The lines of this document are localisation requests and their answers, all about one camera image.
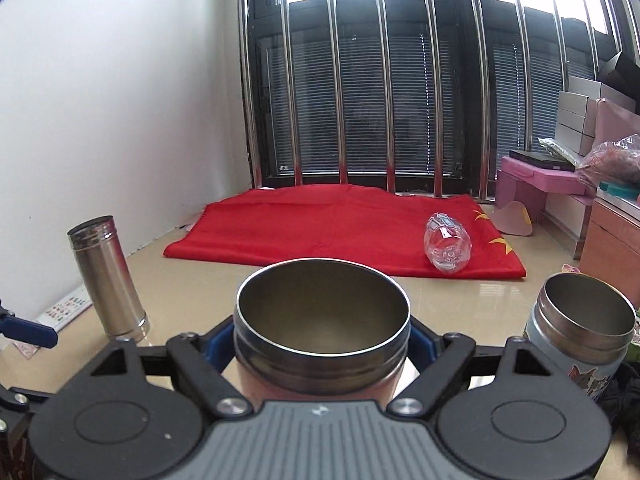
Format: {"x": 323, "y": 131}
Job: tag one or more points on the dark window with blinds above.
{"x": 360, "y": 110}

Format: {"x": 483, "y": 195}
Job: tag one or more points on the pink wooden cabinet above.
{"x": 612, "y": 245}

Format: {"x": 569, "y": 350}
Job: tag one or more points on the red cloth with yellow stars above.
{"x": 325, "y": 230}

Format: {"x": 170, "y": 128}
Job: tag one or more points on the white remote control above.
{"x": 65, "y": 307}

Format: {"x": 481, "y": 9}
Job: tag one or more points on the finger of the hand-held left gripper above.
{"x": 30, "y": 332}
{"x": 20, "y": 400}

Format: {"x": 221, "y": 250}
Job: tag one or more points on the plain stainless steel cup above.
{"x": 112, "y": 280}

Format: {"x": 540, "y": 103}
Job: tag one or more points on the stack of cardboard boxes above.
{"x": 617, "y": 120}

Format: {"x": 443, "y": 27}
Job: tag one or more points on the white cardboard box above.
{"x": 575, "y": 104}
{"x": 574, "y": 121}
{"x": 572, "y": 140}
{"x": 585, "y": 87}

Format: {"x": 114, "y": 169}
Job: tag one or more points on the blue cartoon steel cup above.
{"x": 567, "y": 352}

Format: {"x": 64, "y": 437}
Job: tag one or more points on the flat black box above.
{"x": 542, "y": 159}

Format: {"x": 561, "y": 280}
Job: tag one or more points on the steel window security bars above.
{"x": 389, "y": 135}

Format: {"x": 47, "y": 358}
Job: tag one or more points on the green foil packet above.
{"x": 557, "y": 149}

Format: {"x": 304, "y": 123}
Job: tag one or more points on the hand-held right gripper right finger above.
{"x": 422, "y": 349}

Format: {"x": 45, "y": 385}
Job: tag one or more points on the pink stool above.
{"x": 545, "y": 180}

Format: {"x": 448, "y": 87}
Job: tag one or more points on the pink heart-shaped fan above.
{"x": 515, "y": 220}

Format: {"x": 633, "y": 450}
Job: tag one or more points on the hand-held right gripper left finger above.
{"x": 220, "y": 347}

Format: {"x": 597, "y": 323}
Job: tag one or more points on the teal box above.
{"x": 620, "y": 191}

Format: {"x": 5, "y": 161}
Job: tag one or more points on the pink steel-rimmed cup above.
{"x": 320, "y": 372}

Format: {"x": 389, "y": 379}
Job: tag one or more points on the clear plastic bottle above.
{"x": 447, "y": 247}

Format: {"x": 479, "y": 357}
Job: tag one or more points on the large black box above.
{"x": 622, "y": 71}

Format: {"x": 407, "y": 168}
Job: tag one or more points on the red plastic bag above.
{"x": 615, "y": 160}

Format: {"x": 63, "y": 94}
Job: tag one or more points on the dark cloth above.
{"x": 622, "y": 400}

